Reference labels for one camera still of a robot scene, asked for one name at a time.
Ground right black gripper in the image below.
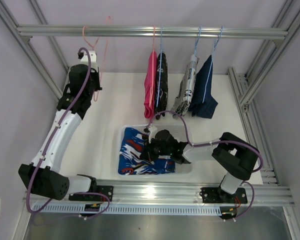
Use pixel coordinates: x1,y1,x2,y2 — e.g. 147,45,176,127
140,136,172,162

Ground white plastic basket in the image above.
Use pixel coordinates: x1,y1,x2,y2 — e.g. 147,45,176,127
117,124,191,178

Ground pink hanger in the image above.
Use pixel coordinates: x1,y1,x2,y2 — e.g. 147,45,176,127
151,25,156,106
82,15,112,102

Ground blue white patterned trousers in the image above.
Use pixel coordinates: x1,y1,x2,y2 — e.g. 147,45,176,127
117,127,176,176

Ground black white patterned trousers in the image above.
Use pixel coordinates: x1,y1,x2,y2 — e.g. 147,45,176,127
154,51,169,114

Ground blue hanger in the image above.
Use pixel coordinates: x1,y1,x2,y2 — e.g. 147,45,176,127
202,26,224,103
193,25,203,76
156,26,163,107

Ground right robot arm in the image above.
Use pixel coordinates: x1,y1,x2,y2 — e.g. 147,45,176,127
140,129,263,202

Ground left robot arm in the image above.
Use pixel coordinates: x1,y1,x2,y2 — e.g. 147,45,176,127
18,63,101,201

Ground white black print trousers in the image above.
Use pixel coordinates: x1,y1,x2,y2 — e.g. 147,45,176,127
171,54,199,116

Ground pink trousers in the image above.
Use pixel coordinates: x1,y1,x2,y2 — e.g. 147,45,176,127
144,51,157,119

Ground navy blue trousers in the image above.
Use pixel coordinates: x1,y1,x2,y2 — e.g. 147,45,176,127
188,55,218,119

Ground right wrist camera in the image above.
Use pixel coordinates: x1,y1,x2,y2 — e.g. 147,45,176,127
143,124,158,142

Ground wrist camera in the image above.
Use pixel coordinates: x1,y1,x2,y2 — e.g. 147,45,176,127
77,49,100,72
143,124,158,142

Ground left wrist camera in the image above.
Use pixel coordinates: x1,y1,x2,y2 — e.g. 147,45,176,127
77,49,100,72

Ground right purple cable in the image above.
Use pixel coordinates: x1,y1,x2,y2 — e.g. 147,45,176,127
143,110,265,213

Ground purple cable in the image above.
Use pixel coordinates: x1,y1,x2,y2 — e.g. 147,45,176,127
143,110,265,213
26,47,111,221

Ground aluminium hanging rail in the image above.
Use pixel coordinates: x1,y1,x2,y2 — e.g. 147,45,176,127
16,24,288,40

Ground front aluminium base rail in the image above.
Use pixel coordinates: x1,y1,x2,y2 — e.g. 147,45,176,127
22,182,296,207

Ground left aluminium frame struts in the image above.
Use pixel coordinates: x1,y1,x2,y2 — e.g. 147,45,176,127
0,0,69,99

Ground aluminium frame struts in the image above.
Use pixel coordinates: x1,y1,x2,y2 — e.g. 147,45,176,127
0,0,69,99
227,0,300,186

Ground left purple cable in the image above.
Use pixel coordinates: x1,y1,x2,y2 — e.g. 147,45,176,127
26,47,111,221

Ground white slotted cable duct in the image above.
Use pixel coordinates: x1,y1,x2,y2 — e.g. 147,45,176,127
42,203,222,216

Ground right aluminium frame struts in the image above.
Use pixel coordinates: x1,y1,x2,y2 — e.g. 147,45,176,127
227,0,300,186

